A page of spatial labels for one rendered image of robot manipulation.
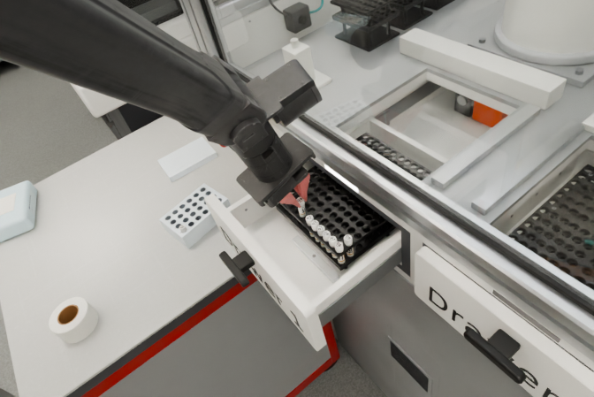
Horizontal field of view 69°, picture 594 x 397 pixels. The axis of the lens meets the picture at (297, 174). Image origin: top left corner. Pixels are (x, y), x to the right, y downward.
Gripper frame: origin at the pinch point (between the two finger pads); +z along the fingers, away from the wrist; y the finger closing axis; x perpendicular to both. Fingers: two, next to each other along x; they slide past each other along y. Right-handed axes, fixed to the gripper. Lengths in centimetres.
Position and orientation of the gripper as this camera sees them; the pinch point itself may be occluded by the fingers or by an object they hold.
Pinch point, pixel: (299, 199)
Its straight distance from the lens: 65.7
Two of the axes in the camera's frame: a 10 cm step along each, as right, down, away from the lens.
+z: 3.9, 5.6, 7.3
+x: -5.7, -4.8, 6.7
